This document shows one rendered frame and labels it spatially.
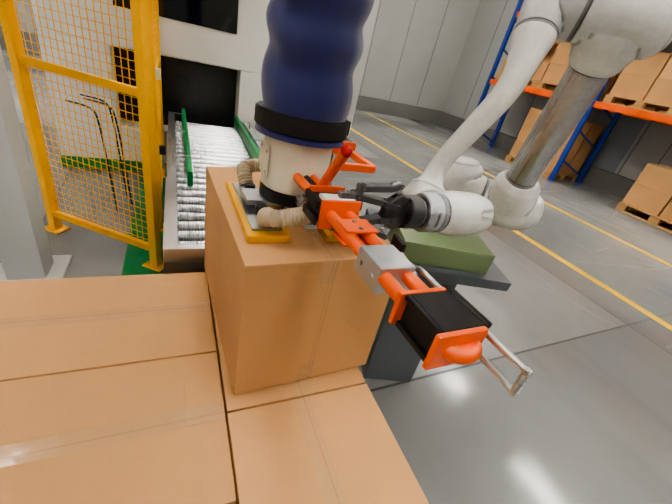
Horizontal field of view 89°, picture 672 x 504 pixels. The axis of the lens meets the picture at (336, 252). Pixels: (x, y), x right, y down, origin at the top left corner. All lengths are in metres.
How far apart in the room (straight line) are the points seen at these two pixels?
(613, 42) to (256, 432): 1.22
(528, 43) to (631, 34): 0.21
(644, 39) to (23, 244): 2.45
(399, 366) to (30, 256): 1.94
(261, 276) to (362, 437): 0.50
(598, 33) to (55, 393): 1.50
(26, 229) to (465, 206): 2.00
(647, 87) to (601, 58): 7.23
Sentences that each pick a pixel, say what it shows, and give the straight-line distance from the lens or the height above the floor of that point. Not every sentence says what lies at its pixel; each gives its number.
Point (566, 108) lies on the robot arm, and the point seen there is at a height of 1.35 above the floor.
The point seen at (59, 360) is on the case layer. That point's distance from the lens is 1.14.
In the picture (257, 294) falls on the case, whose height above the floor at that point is 0.88.
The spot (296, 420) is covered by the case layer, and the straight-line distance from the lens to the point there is 0.96.
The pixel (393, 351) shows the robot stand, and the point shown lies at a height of 0.20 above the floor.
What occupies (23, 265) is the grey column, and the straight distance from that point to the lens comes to 2.35.
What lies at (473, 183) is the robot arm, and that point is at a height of 1.05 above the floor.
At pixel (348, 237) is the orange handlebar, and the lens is 0.57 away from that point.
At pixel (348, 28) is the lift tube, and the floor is 1.39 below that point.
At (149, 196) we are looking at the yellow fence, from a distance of 2.14.
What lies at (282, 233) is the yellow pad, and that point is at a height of 0.97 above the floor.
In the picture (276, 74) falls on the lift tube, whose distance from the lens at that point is 0.80.
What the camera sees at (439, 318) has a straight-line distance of 0.41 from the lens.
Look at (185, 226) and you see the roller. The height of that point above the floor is 0.54.
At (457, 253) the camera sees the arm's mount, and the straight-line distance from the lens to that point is 1.32.
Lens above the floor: 1.35
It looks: 30 degrees down
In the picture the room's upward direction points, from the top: 14 degrees clockwise
